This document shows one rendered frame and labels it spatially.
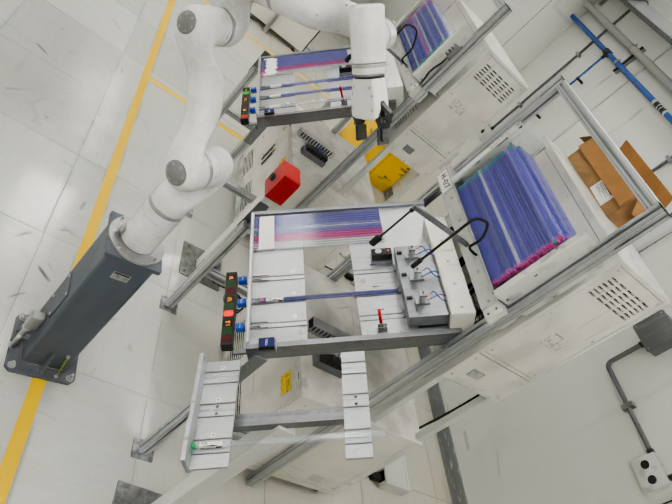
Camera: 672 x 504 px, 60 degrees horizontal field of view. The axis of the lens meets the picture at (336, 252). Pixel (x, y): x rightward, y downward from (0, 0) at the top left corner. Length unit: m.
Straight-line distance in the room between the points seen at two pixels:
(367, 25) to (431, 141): 1.82
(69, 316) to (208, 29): 1.08
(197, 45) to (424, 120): 1.75
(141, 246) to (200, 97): 0.52
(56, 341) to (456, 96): 2.13
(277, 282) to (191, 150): 0.68
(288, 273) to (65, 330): 0.79
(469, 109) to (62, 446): 2.37
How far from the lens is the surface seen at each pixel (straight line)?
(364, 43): 1.44
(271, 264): 2.18
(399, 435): 2.46
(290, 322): 1.98
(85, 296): 2.06
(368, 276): 2.12
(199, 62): 1.63
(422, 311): 1.94
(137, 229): 1.86
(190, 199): 1.79
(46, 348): 2.32
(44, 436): 2.33
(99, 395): 2.47
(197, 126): 1.66
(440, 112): 3.12
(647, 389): 3.26
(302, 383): 2.18
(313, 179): 3.24
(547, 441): 3.43
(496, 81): 3.12
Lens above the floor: 1.99
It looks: 28 degrees down
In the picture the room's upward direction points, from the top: 49 degrees clockwise
